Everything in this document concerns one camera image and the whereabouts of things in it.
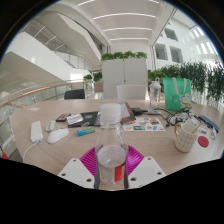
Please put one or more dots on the brown planter with plants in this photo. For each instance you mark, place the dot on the brown planter with plants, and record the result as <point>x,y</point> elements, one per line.
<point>98,85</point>

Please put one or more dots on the glass railing wooden handrail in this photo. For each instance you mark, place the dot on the glass railing wooden handrail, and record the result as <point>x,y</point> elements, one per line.
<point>36,95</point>

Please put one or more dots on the black chair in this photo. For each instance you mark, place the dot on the black chair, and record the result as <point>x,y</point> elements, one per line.
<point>74,94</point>

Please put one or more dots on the small white charger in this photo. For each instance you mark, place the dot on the small white charger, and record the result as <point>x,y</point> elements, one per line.
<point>50,125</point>

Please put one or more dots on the white grid-pattern mug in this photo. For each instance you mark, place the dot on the white grid-pattern mug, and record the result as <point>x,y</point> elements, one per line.
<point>185,140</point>

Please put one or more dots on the red and black phone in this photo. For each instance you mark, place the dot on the red and black phone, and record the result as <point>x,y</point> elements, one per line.
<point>63,117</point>

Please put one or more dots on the white cabinet with plants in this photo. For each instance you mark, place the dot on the white cabinet with plants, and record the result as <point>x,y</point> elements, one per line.
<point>124,76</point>

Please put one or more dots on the colourful sticker sheet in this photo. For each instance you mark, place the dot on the colourful sticker sheet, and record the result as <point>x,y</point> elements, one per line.
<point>143,124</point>

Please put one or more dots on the white chair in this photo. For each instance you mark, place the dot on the white chair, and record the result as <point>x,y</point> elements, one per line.
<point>131,92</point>

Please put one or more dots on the thin wooden stick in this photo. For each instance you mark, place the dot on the thin wooden stick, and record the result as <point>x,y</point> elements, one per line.
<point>197,127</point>

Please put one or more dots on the clear red-labelled water bottle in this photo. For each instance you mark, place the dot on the clear red-labelled water bottle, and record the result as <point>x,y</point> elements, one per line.
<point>110,160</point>

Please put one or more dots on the flat round red coaster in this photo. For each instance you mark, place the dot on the flat round red coaster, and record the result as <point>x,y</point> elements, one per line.
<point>203,141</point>

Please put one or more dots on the white computer mouse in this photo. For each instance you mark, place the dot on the white computer mouse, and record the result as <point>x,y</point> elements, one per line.
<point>57,136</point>

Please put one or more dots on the row of green hedge plants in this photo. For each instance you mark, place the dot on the row of green hedge plants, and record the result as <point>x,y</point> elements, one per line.
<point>200,78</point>

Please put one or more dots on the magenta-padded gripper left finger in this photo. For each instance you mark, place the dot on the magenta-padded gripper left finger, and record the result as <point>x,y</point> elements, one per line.
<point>78,171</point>

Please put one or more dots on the white paper slip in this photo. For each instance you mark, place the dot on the white paper slip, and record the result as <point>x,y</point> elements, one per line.
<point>34,109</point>

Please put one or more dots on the green tote bag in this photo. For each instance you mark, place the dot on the green tote bag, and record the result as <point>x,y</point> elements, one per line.
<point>175,95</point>

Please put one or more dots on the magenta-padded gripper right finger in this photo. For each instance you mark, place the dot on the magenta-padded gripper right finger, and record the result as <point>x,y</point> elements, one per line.
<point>146,171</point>

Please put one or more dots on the small clear plastic packet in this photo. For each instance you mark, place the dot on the small clear plastic packet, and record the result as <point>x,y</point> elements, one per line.
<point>214,133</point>

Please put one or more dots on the dark blue keyboard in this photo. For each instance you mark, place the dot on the dark blue keyboard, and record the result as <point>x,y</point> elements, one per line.
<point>210,123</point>

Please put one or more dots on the clear white-lidded shaker bottle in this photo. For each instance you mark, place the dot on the clear white-lidded shaker bottle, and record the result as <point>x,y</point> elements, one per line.
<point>154,96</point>

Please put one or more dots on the black mouse pad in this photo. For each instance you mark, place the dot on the black mouse pad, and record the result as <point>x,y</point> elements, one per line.
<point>88,118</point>

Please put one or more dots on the small black box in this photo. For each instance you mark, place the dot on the small black box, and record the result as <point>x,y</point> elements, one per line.
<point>136,111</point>

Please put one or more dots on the ceiling strip lights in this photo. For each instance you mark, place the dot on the ceiling strip lights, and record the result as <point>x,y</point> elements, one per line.
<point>127,28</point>

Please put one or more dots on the small white card box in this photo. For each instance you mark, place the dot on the small white card box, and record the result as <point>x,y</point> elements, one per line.
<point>74,119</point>

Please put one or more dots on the white power strip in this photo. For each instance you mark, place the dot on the white power strip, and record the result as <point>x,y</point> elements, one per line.
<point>36,131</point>

